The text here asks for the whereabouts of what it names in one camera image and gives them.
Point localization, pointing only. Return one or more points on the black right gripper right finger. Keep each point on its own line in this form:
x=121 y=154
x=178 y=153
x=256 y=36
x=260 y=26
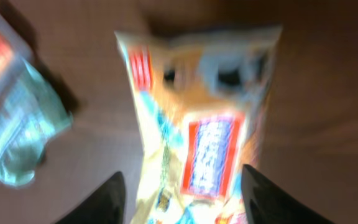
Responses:
x=266 y=203

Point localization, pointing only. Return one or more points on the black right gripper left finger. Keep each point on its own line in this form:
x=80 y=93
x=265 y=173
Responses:
x=104 y=206

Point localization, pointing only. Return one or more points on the teal long snack packet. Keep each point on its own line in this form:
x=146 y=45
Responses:
x=31 y=114

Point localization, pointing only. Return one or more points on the yellow snack chip bag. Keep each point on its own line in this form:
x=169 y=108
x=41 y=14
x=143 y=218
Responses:
x=200 y=101

